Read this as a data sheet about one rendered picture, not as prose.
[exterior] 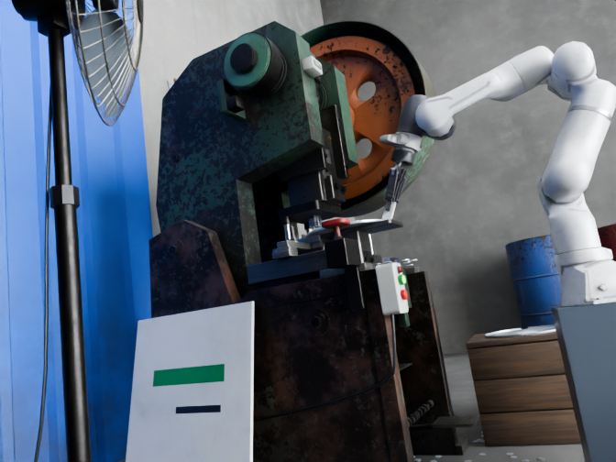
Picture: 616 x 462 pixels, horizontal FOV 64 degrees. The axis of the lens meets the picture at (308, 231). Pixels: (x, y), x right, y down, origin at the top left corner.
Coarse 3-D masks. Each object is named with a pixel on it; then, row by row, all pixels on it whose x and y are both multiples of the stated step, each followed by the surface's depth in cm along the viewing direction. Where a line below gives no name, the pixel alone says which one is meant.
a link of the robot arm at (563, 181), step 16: (576, 112) 134; (592, 112) 132; (576, 128) 133; (592, 128) 131; (560, 144) 134; (576, 144) 131; (592, 144) 131; (560, 160) 127; (576, 160) 126; (592, 160) 129; (544, 176) 132; (560, 176) 126; (576, 176) 124; (544, 192) 136; (560, 192) 129; (576, 192) 127
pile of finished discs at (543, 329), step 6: (504, 330) 199; (510, 330) 199; (516, 330) 190; (522, 330) 186; (528, 330) 182; (534, 330) 180; (540, 330) 180; (546, 330) 179; (552, 330) 171; (486, 336) 186; (492, 336) 181; (498, 336) 178; (504, 336) 176; (510, 336) 175
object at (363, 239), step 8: (368, 224) 156; (376, 224) 155; (384, 224) 154; (392, 224) 157; (400, 224) 161; (344, 232) 160; (352, 232) 161; (360, 232) 162; (368, 232) 167; (376, 232) 169; (360, 240) 160; (368, 240) 167; (360, 248) 160; (368, 248) 166; (360, 256) 159; (368, 256) 164
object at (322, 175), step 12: (324, 132) 178; (324, 144) 175; (288, 180) 171; (300, 180) 169; (312, 180) 167; (324, 180) 167; (336, 180) 170; (300, 192) 169; (312, 192) 166; (324, 192) 167; (336, 192) 168; (336, 204) 174
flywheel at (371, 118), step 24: (312, 48) 219; (336, 48) 213; (360, 48) 208; (384, 48) 203; (360, 72) 211; (384, 72) 206; (408, 72) 197; (384, 96) 205; (408, 96) 196; (360, 120) 209; (384, 120) 204; (384, 144) 203; (360, 168) 207; (384, 168) 198; (360, 192) 202
